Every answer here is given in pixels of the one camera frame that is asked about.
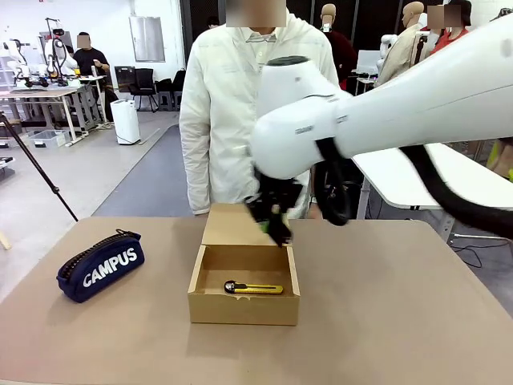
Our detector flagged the white air purifier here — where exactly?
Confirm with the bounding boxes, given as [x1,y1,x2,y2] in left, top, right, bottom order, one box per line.
[110,99,141,146]

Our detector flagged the clear plastic bin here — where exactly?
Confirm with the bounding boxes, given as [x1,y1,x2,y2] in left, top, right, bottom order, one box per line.
[26,129,71,149]

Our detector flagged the person in red shirt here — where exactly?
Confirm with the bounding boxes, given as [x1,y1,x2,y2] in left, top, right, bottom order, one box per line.
[426,3,470,57]

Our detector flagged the person in white jacket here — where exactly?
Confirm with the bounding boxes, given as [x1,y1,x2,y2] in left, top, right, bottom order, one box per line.
[179,0,341,221]

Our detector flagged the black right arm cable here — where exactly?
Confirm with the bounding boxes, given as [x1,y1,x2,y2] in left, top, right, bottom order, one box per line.
[313,138,513,238]

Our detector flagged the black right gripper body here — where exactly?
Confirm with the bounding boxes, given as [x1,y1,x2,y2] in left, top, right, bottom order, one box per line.
[252,168,305,220]

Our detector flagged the black tripod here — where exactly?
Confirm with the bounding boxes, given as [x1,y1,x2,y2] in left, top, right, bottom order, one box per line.
[0,111,79,223]

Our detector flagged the navy CAMPUS pencil case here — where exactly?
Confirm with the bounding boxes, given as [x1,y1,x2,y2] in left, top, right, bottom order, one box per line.
[55,229,145,304]

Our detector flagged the grey wall panel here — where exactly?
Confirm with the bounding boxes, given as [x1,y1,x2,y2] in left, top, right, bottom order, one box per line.
[128,15,167,63]

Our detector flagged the person in black shirt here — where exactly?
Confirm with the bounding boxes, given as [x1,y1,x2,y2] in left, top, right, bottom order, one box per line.
[74,32,111,121]

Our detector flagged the white table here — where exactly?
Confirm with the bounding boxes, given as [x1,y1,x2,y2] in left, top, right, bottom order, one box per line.
[352,142,513,212]

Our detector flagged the background robot with red parts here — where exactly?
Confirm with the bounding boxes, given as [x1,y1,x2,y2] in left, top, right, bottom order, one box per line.
[42,17,78,87]

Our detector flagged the mannequin with beige coat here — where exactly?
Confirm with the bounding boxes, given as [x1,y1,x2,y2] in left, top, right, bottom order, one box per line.
[376,1,428,87]

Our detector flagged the grey workbench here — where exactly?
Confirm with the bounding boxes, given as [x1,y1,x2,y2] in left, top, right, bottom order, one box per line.
[0,74,109,146]

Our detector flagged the mannequin with dark red top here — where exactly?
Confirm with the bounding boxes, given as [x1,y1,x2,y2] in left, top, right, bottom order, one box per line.
[320,3,357,95]

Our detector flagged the yellow utility knife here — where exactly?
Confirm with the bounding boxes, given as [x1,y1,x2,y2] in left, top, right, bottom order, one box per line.
[223,279,285,297]

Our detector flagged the small white humanoid figure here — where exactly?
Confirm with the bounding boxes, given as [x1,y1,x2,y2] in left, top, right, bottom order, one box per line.
[376,34,398,73]

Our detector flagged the brown cardboard box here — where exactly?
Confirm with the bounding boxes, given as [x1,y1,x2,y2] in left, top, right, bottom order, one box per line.
[187,202,301,326]

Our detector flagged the person's right forearm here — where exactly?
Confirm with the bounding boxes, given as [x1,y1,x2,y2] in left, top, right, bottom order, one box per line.
[180,136,212,216]

